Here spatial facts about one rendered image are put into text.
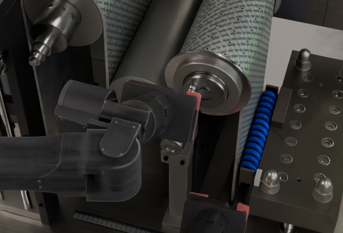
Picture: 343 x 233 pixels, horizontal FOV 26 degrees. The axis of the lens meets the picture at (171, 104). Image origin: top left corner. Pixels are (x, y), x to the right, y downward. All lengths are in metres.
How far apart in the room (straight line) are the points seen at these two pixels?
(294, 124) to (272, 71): 1.56
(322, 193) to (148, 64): 0.39
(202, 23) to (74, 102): 0.41
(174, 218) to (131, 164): 0.64
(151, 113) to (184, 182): 0.50
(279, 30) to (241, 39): 1.98
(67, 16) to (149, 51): 0.18
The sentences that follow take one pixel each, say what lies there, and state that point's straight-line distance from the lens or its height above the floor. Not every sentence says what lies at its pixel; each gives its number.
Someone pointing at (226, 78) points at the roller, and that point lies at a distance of 1.20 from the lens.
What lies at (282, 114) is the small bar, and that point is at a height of 1.05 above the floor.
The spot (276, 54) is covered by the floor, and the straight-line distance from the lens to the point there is 3.11.
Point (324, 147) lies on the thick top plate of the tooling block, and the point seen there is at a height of 1.03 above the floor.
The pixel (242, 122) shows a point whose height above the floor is 1.17.
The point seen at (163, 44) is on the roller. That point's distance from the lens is 1.32.
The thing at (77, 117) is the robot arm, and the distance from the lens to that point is 0.91.
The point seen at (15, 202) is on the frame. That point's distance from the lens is 1.51.
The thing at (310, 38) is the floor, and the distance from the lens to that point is 3.20.
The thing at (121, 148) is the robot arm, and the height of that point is 1.49.
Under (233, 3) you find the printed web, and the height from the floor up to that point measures 1.31.
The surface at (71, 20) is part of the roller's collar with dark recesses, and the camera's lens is 1.20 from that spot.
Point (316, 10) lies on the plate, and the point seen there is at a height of 1.18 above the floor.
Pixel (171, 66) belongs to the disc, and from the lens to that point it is 1.22.
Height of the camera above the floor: 2.14
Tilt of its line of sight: 48 degrees down
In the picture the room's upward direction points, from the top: straight up
